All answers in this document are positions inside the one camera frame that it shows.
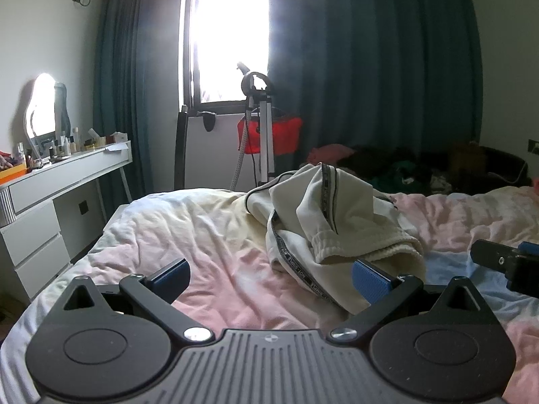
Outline group of cosmetic bottles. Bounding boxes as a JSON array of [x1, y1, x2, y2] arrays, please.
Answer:
[[16, 126, 107, 166]]

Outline striped steamer hose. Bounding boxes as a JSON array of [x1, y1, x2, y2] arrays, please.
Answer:
[[230, 105, 254, 193]]

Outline window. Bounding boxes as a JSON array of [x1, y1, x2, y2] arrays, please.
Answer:
[[181, 0, 270, 114]]

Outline wavy white mirror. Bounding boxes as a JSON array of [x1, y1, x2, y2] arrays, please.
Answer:
[[21, 73, 58, 140]]

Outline orange box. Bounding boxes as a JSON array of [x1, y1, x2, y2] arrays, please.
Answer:
[[0, 164, 28, 186]]

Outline teal curtain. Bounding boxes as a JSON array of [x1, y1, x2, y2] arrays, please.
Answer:
[[267, 0, 485, 188], [93, 0, 190, 215]]

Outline black armchair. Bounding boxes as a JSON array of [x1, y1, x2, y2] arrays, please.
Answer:
[[446, 141, 532, 197]]

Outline small pink cloth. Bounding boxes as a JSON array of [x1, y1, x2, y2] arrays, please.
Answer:
[[306, 144, 357, 166]]

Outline white vanity desk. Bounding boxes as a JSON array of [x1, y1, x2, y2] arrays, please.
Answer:
[[0, 141, 134, 304]]

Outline red bag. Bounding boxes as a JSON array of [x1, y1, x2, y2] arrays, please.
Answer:
[[236, 115, 303, 156]]

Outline silver tripod stand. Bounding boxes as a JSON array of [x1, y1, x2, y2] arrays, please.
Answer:
[[236, 62, 277, 187]]

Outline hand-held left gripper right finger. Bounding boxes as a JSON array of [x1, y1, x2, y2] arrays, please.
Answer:
[[329, 260, 500, 343]]

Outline cream pants with black stripe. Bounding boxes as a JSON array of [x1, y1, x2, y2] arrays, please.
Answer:
[[245, 162, 427, 317]]

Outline pastel bed sheet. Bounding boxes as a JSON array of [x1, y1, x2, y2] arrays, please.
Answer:
[[0, 185, 539, 404]]

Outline small black item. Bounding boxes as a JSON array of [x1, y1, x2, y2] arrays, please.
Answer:
[[196, 110, 218, 132]]

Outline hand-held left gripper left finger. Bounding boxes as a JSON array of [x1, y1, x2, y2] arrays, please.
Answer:
[[49, 258, 215, 343]]

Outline white ribbed container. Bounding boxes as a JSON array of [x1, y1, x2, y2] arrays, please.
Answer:
[[0, 187, 17, 225]]

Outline black chair frame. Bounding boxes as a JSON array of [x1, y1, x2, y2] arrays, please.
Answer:
[[174, 104, 189, 193]]

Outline pile of dark clothes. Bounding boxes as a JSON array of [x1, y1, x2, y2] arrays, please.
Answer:
[[337, 145, 454, 197]]

